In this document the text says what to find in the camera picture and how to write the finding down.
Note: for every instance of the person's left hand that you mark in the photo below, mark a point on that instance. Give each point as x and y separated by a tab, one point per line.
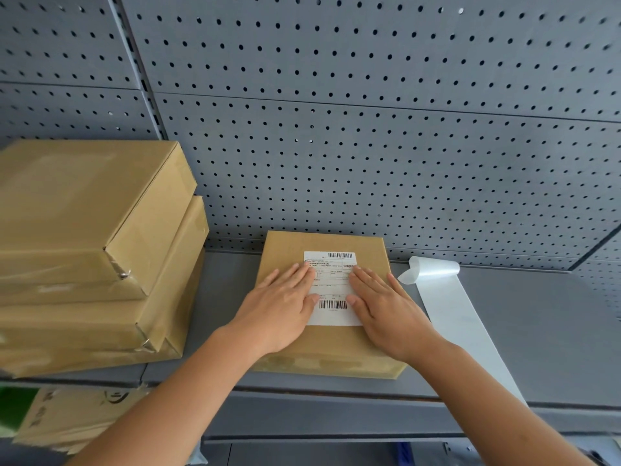
271	315

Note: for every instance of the person's right hand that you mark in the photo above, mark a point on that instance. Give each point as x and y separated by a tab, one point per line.
388	322

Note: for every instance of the person's right middle finger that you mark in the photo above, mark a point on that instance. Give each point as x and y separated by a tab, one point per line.
372	281

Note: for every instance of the person's left little finger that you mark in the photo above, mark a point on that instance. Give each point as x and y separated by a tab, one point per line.
268	279

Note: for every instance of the person's left thumb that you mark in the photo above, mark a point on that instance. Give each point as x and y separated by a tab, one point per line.
311	302

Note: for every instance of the person's right thumb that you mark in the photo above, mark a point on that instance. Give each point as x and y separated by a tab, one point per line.
354	302

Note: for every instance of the person's right little finger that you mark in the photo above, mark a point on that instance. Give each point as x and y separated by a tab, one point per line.
398	290

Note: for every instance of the person's left middle finger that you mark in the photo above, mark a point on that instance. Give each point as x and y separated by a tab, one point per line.
296	277

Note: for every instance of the white shipping label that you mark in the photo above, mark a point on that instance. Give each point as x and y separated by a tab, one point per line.
334	286

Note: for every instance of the small brown cardboard box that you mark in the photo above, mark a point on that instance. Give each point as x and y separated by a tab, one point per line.
334	349

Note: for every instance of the person's right forearm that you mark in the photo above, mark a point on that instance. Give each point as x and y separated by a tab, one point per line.
495	412

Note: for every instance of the person's left forearm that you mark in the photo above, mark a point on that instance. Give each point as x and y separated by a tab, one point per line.
165	402

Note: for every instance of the white label backing strip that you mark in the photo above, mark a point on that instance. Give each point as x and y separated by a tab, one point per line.
461	320

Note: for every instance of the grey pegboard panel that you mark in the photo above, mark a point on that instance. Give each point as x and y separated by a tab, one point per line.
72	114
58	38
388	184
368	48
604	281

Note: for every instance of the large brown cardboard box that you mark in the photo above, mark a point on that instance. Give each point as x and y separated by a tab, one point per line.
97	359
160	296
82	213

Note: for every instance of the grey metal shelf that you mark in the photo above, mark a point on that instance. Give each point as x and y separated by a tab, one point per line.
548	334

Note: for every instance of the blue object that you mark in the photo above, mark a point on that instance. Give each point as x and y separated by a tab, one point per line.
403	455

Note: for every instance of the brown paper bag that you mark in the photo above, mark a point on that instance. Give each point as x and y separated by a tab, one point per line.
82	414

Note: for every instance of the green packet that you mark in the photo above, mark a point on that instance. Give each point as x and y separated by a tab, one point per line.
17	407

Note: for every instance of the grey slotted upright post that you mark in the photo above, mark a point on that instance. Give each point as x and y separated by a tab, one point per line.
138	77

